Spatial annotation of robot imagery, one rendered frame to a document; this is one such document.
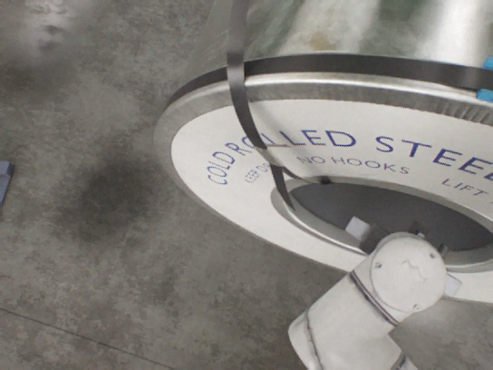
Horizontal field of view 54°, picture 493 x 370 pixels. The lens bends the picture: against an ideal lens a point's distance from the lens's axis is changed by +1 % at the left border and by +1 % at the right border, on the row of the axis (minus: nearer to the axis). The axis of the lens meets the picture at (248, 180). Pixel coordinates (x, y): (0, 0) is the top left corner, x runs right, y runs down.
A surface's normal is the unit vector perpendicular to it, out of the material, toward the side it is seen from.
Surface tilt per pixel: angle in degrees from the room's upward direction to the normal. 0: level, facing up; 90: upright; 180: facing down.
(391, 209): 16
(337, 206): 20
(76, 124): 0
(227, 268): 0
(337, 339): 25
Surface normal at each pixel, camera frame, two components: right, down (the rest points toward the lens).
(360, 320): -0.18, 0.02
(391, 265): -0.33, -0.20
